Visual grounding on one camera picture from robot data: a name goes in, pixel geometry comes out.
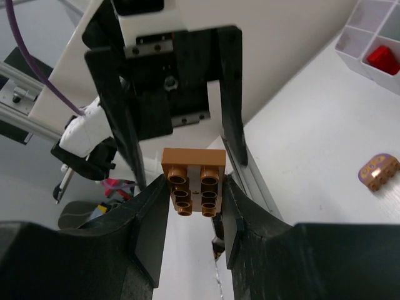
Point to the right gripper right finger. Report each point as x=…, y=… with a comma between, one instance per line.
x=270, y=259

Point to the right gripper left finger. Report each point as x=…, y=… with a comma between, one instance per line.
x=115, y=256

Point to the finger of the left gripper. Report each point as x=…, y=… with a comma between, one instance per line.
x=230, y=42
x=103, y=66

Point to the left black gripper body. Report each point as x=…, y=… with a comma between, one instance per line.
x=165, y=67

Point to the brown lego plate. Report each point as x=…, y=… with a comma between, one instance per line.
x=195, y=178

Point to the purple top brown lego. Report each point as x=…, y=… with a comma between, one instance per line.
x=378, y=171

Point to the red lego brick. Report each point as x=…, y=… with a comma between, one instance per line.
x=384, y=60

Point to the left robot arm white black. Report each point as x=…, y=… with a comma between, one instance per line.
x=87, y=145

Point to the white divided container right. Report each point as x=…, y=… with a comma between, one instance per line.
x=370, y=25

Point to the side aluminium rail left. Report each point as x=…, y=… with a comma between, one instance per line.
x=18, y=97

